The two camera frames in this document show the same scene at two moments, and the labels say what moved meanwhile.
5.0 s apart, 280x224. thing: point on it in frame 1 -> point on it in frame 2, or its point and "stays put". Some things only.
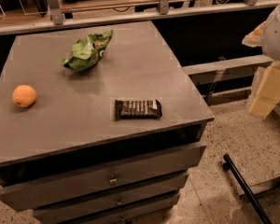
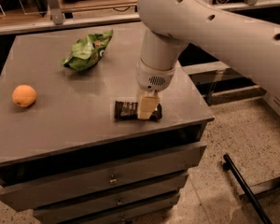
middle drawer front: (151, 190) stays put
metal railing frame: (252, 3) stays put
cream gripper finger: (273, 88) -> (148, 102)
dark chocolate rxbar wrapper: (137, 109) stays put
